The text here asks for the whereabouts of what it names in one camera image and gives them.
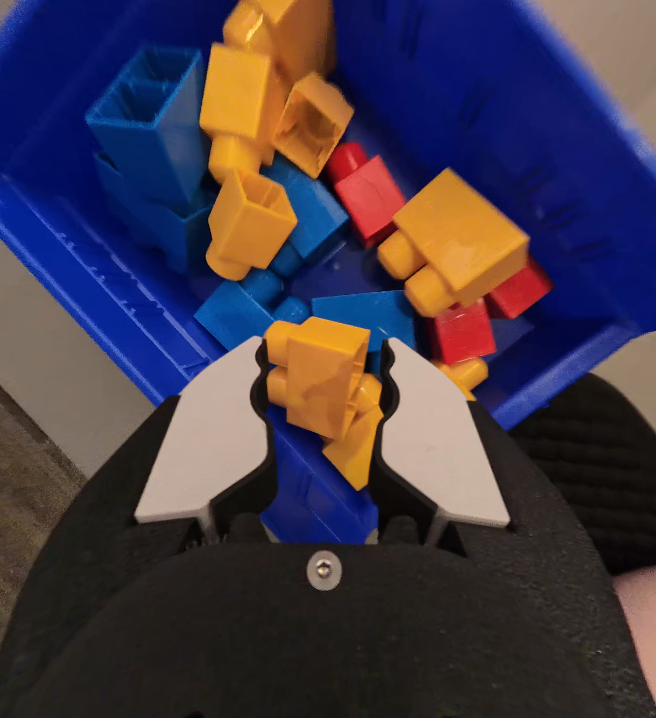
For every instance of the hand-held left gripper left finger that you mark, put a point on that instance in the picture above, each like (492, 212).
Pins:
(204, 449)

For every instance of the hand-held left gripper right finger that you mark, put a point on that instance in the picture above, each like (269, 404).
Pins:
(445, 449)

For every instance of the red mega block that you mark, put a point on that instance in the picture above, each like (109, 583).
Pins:
(518, 291)
(370, 196)
(462, 334)

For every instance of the orange two-stud mega block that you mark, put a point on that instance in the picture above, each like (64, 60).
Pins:
(322, 381)

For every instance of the pile of orange mega blocks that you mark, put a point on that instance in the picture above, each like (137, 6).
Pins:
(462, 235)

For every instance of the blue plastic bin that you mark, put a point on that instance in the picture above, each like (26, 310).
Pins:
(474, 84)

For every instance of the black wrist rest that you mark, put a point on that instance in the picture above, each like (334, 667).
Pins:
(603, 477)

